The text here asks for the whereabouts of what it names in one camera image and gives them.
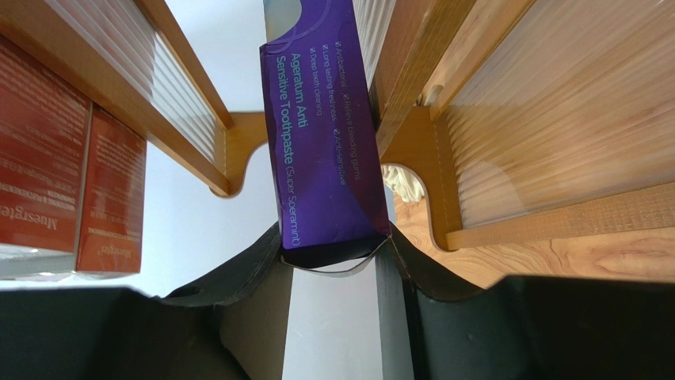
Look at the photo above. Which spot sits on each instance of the silver blue Sensitive toothpaste box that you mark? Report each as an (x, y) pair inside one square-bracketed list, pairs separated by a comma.
[(322, 140)]

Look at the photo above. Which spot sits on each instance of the wooden two-tier shelf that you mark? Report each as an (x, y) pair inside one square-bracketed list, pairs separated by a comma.
[(542, 131)]

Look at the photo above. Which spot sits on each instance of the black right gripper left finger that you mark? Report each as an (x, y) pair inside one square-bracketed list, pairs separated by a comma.
[(230, 323)]

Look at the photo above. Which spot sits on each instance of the beige crumpled cloth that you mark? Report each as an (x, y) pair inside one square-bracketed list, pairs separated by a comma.
[(403, 183)]

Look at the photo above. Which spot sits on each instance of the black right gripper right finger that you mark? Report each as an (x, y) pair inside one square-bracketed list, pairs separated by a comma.
[(436, 325)]

